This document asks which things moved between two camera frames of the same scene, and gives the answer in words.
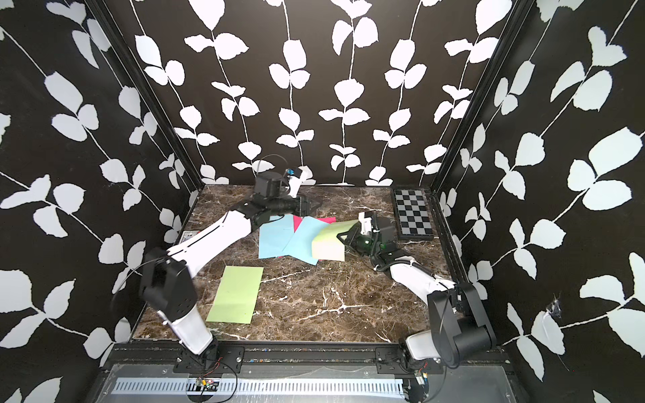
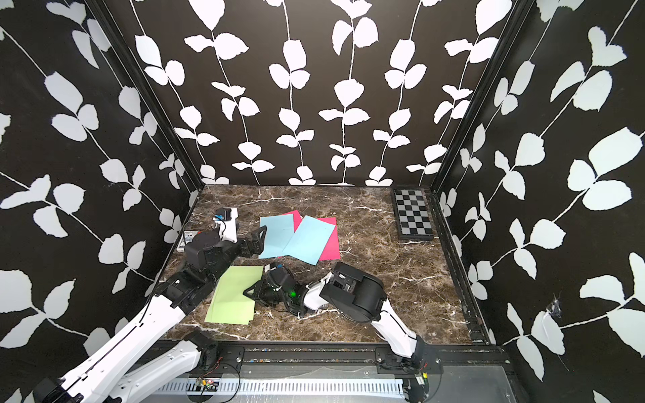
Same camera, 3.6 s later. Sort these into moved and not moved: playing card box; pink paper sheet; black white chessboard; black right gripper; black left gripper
Moved: black right gripper; black left gripper
Not moved: pink paper sheet; black white chessboard; playing card box
